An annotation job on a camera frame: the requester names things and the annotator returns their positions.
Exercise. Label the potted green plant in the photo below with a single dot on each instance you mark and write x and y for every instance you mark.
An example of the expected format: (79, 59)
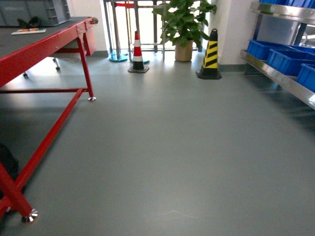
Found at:
(183, 23)

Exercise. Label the red white traffic cone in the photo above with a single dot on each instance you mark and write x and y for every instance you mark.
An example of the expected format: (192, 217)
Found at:
(138, 63)

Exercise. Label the blue bin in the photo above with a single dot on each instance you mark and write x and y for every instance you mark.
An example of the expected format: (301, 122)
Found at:
(306, 76)
(289, 62)
(261, 49)

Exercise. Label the red metal table frame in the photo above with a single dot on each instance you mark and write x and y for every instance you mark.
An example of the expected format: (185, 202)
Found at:
(18, 53)

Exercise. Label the blue bin centre front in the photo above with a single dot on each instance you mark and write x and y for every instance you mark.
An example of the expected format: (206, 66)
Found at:
(306, 76)

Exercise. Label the blue bin right back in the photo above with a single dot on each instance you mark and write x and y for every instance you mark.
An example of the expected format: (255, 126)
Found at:
(261, 49)

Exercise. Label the grey plastic crate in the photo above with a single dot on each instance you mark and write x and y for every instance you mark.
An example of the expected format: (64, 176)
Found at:
(50, 12)

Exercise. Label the blue bin right front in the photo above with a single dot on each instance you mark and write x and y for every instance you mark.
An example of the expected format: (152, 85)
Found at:
(289, 62)

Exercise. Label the steel flow rack shelf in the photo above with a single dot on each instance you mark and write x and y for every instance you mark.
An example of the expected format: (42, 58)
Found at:
(298, 14)

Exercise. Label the yellow black traffic cone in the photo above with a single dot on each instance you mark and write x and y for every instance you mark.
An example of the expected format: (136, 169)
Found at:
(209, 68)

